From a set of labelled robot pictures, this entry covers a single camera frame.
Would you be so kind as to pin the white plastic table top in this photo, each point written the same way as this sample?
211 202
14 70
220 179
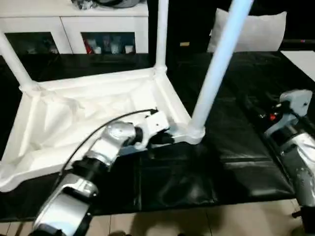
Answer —
86 98

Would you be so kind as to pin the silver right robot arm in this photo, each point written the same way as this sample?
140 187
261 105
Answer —
305 152

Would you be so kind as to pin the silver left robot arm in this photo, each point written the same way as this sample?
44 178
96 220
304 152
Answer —
115 137

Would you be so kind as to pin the black work mat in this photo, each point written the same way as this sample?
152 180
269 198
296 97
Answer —
246 86

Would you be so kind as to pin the white flat board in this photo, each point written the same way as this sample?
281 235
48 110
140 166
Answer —
302 61

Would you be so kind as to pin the dark robot lower body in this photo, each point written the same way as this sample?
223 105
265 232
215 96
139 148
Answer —
118 233

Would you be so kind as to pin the black cabinet with yellow label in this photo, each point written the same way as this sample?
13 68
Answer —
187 24

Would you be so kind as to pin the grey helmet on cabinet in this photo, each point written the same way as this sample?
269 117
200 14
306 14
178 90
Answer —
123 3

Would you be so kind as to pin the dark clutter on cabinet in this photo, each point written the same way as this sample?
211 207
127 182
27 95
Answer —
83 4

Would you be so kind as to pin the white glass-door cabinet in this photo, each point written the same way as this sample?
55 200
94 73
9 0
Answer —
37 24

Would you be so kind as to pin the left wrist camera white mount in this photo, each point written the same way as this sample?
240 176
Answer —
157 123

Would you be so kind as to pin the black table frame leg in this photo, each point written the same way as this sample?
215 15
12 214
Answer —
296 214

